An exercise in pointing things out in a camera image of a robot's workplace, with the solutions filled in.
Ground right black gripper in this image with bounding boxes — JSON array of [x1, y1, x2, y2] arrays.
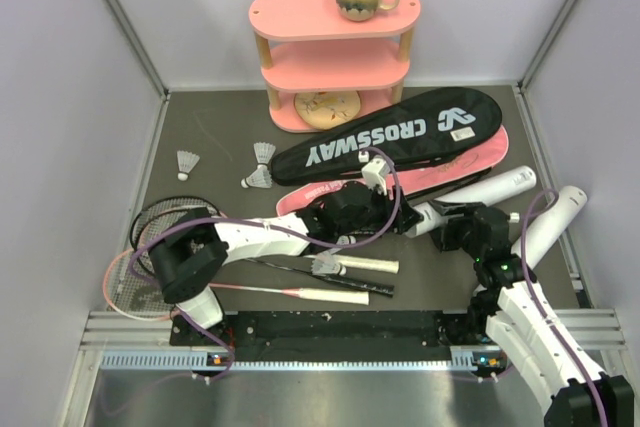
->
[[425, 201, 484, 261]]

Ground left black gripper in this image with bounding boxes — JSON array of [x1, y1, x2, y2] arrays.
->
[[337, 180, 422, 238]]

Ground white shuttlecock tube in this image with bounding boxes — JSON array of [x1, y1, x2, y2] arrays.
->
[[511, 186, 588, 269], [405, 166, 537, 238]]

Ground white shuttlecock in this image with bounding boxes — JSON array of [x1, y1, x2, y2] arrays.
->
[[241, 164, 273, 189], [253, 142, 276, 165], [176, 150, 200, 182], [310, 253, 346, 277]]

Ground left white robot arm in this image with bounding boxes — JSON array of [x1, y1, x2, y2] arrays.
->
[[139, 181, 424, 344]]

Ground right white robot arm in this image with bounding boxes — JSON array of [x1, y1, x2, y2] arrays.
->
[[431, 186, 635, 426]]

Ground black badminton racket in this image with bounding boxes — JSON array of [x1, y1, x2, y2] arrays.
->
[[129, 196, 395, 298]]

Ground pink badminton racket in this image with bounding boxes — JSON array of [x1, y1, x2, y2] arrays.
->
[[103, 248, 370, 322]]

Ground pink racket bag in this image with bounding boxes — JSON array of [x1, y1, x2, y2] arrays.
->
[[276, 126, 509, 216]]

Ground black Crossway racket bag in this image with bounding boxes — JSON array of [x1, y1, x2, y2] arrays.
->
[[270, 87, 503, 186]]

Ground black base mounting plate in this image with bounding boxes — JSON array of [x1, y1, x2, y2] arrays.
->
[[169, 310, 496, 362]]

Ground pink three-tier shelf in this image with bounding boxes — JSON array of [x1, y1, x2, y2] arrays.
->
[[248, 0, 421, 133]]

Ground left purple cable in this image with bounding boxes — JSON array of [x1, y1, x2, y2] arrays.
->
[[129, 159, 407, 383]]

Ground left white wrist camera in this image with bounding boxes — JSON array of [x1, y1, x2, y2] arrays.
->
[[361, 156, 391, 195]]

